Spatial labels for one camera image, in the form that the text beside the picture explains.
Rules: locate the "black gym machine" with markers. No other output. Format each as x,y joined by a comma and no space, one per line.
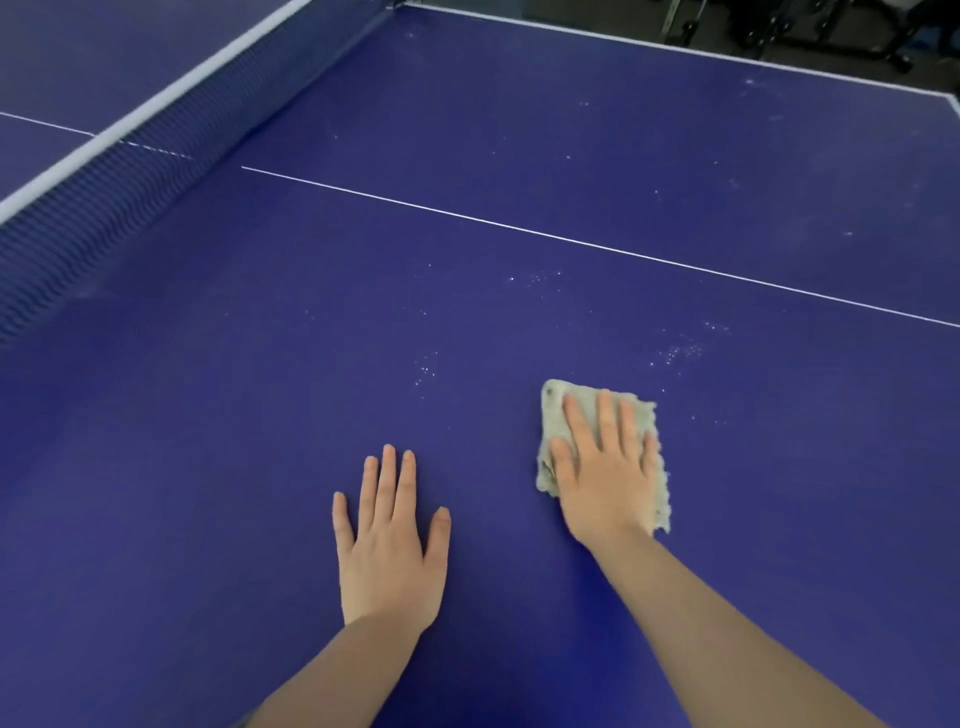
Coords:
772,34

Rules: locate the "black rubber floor mat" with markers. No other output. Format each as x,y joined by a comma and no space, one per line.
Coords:
600,19

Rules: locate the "dark blue table tennis net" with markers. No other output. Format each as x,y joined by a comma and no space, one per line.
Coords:
112,202

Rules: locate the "grey cleaning cloth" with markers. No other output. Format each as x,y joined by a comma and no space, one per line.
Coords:
555,405

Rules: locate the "person's right forearm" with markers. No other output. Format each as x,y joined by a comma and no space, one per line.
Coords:
712,637

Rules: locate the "person's left hand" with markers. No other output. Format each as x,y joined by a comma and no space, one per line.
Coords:
390,570

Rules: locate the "person's right hand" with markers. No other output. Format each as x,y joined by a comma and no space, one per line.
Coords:
607,487

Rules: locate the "blue table tennis table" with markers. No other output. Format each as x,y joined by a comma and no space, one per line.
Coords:
450,337

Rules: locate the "person's left forearm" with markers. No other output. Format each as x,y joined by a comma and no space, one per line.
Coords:
345,675

